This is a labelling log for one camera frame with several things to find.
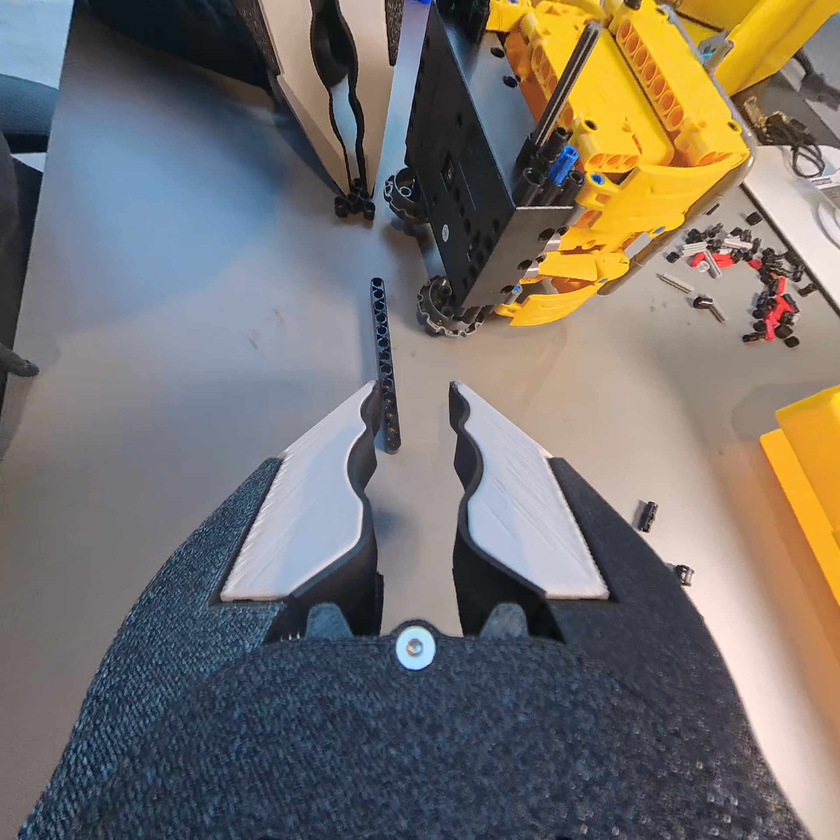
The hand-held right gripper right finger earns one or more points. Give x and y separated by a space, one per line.
538 525

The small black connector pin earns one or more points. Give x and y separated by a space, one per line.
646 515
680 572

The person in black hoodie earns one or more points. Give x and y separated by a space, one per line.
16 263

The yellow toy block robot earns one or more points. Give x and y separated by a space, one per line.
630 131

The grey desk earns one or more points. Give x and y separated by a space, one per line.
171 328

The yellow plastic bin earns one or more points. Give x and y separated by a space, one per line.
775 33
807 460

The small red black parts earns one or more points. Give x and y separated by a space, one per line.
768 282

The black joined connector pins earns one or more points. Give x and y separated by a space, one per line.
355 205

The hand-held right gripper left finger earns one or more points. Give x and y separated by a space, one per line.
302 525

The long black toy beam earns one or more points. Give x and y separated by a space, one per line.
386 368

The grey metal axle rod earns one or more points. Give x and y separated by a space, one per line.
567 85

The small metal clip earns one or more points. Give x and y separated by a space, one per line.
772 121

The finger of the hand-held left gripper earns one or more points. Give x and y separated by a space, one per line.
299 79
404 79

